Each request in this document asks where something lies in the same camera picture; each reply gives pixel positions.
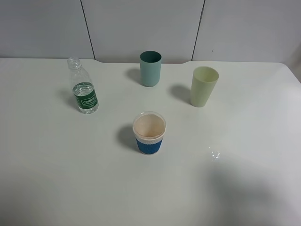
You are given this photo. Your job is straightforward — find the blue-sleeved clear cup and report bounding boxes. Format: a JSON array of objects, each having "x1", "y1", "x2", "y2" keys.
[{"x1": 132, "y1": 112, "x2": 166, "y2": 155}]

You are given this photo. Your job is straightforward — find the clear green-label water bottle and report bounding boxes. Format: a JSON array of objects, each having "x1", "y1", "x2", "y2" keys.
[{"x1": 67, "y1": 57, "x2": 99, "y2": 114}]

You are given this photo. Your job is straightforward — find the teal plastic cup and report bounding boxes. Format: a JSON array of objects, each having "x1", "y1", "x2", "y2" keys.
[{"x1": 140, "y1": 51, "x2": 162, "y2": 87}]

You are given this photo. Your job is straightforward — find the pale yellow plastic cup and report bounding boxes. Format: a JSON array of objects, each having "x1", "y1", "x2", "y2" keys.
[{"x1": 190, "y1": 66, "x2": 219, "y2": 107}]

